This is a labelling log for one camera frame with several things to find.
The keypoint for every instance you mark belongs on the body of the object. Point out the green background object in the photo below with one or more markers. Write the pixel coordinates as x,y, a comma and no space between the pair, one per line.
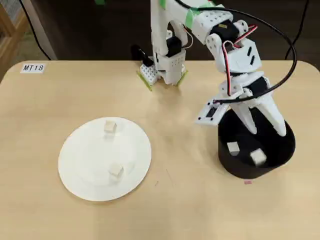
100,2

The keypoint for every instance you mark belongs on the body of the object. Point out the white wrist camera board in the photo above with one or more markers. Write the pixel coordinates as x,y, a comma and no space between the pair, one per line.
207,117

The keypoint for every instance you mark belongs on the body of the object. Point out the white cube block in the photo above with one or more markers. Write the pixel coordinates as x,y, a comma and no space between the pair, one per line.
116,171
110,126
258,157
233,148

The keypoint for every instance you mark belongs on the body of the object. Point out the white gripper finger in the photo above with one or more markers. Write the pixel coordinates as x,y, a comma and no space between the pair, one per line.
273,115
246,115

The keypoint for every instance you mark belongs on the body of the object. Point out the wooden shelf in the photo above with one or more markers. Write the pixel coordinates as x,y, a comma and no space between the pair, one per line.
10,32

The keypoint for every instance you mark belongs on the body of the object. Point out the grey partition panel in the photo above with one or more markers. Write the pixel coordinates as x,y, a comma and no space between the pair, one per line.
42,32

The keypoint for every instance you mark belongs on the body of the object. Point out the white perforated base block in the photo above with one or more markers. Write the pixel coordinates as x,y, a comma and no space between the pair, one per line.
150,73

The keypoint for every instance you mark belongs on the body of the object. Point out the green tape strip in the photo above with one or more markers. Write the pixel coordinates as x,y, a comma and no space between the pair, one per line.
192,17
163,3

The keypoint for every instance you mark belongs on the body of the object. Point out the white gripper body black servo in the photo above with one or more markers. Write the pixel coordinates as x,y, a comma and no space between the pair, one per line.
250,98

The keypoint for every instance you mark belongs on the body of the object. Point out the black pot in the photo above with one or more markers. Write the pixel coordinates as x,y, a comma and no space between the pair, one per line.
250,171

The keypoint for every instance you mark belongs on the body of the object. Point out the white round plate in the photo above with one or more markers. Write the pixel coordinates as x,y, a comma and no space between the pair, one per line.
82,160

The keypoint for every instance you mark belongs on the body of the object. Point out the small pink sticker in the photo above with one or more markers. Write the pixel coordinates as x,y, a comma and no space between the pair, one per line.
248,182

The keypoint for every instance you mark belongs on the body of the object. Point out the white MT18 label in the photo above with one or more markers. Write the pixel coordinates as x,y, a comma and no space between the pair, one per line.
33,68

